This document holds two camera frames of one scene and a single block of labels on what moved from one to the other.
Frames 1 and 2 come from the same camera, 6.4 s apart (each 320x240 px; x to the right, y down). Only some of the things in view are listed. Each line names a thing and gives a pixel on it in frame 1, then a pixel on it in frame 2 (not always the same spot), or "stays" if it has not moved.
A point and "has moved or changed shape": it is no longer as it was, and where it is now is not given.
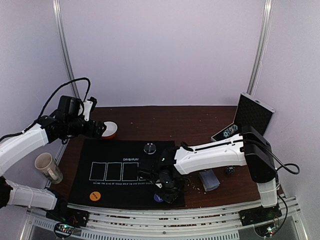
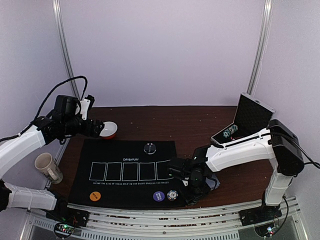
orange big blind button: (95, 196) stays
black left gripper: (90, 132) stays
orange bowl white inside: (111, 131) stays
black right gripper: (149, 174) to (173, 171)
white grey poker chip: (230, 170) has moved or changed shape
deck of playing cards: (209, 180) stays
